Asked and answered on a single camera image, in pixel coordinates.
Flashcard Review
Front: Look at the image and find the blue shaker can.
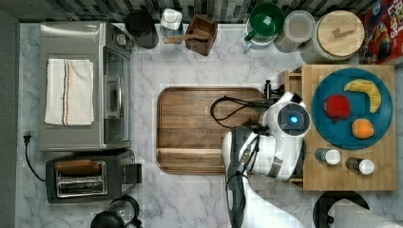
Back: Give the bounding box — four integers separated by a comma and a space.
315, 148, 341, 165

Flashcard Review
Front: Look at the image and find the blue plate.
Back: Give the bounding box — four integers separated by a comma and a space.
311, 67, 393, 150

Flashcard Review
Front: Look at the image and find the black cup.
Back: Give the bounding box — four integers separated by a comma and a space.
125, 9, 159, 49

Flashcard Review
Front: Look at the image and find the brown toast slice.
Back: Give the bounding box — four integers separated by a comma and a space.
55, 160, 102, 177

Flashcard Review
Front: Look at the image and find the light blue mug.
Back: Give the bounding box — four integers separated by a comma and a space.
243, 19, 278, 53

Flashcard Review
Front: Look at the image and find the red apple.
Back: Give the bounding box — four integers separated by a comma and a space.
323, 94, 351, 123

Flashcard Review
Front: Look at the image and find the white and blue bottle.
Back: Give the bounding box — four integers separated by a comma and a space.
161, 9, 182, 36

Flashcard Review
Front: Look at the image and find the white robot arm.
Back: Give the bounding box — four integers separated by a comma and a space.
221, 92, 311, 228

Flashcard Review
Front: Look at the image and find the black toaster power cord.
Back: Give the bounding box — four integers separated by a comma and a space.
23, 132, 48, 183

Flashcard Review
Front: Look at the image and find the silver toaster oven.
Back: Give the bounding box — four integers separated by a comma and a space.
39, 21, 133, 152

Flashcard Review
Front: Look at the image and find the black french press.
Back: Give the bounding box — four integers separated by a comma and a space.
90, 195, 143, 228

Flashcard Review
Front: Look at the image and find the brown wooden utensil box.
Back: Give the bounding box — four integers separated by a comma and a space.
185, 14, 218, 56

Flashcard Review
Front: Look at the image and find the wooden spoon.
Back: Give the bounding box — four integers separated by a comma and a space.
163, 34, 209, 44

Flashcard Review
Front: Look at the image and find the green mug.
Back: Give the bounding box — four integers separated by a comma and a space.
244, 2, 285, 41

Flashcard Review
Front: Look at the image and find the white paper towel roll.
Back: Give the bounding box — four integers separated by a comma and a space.
330, 205, 402, 228

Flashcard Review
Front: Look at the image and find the grey two-slot toaster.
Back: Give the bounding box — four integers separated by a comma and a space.
46, 149, 143, 203

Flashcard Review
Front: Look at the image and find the black paper towel holder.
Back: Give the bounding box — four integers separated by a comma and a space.
313, 191, 369, 228

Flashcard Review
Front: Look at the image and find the orange fruit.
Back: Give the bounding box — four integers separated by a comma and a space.
352, 119, 374, 139

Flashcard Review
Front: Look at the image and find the grey shaker can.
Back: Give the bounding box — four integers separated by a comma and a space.
345, 157, 374, 175

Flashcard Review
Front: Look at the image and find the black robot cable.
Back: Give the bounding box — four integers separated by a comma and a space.
209, 95, 270, 130

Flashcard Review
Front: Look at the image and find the white striped folded towel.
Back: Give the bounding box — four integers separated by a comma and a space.
45, 59, 94, 126

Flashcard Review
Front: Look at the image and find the clear jar with grains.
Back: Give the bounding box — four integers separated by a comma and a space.
274, 10, 316, 53

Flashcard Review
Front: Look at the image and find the wooden cutting board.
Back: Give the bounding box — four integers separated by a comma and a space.
157, 86, 264, 175

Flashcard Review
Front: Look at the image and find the red cereal box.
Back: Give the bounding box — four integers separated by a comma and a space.
358, 0, 403, 65

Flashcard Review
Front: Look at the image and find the yellow banana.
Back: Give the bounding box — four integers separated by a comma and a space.
343, 79, 382, 113

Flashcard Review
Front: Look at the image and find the white jar with wooden lid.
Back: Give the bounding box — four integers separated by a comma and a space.
299, 10, 365, 64

